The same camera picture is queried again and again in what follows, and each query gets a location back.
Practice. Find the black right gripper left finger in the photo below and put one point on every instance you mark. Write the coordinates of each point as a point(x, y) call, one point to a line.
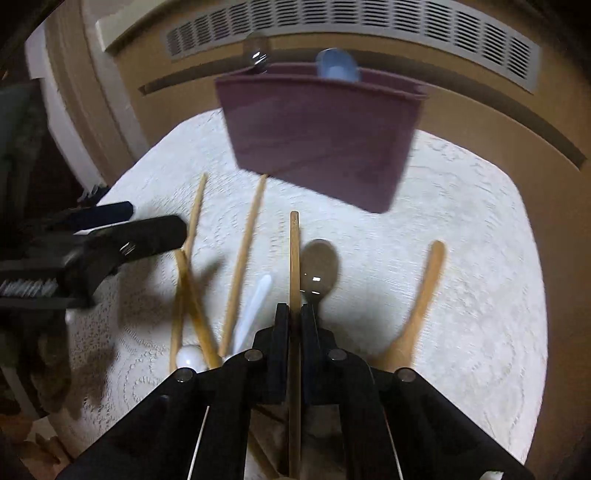
point(270, 371)

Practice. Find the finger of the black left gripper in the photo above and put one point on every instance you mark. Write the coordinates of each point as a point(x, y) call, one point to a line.
point(102, 215)
point(113, 246)

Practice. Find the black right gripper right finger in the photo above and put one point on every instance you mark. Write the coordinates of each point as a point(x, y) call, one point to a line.
point(316, 369)

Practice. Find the white plastic spoon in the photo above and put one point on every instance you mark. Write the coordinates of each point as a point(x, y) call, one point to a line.
point(190, 356)

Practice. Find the metal spoon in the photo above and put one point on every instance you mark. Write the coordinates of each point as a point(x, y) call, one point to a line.
point(319, 271)
point(256, 51)

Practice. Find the wooden chopstick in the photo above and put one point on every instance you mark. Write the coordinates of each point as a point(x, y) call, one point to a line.
point(191, 304)
point(179, 311)
point(294, 420)
point(231, 311)

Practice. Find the wooden spoon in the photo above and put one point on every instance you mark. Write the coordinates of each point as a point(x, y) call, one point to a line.
point(400, 353)

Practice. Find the white lace tablecloth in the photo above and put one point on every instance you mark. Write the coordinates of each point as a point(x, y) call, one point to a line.
point(467, 407)

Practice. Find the metal spoon in holder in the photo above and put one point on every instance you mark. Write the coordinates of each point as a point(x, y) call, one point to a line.
point(256, 51)

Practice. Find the purple plastic utensil holder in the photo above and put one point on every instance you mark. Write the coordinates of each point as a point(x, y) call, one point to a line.
point(347, 140)

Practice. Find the blue plastic spoon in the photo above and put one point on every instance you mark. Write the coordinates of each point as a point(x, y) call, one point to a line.
point(337, 64)

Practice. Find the grey ventilation grille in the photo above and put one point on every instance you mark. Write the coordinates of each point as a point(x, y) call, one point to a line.
point(448, 26)

